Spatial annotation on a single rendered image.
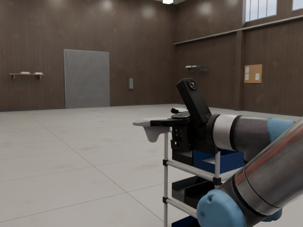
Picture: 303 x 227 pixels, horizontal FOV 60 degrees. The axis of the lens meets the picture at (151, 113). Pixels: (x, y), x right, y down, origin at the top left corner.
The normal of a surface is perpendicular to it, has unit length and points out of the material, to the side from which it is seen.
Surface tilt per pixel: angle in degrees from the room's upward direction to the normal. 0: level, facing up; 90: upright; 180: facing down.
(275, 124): 40
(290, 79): 90
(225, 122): 52
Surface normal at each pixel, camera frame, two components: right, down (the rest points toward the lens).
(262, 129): -0.61, -0.43
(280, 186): -0.41, 0.38
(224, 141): -0.65, 0.40
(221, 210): -0.70, 0.08
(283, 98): -0.85, 0.06
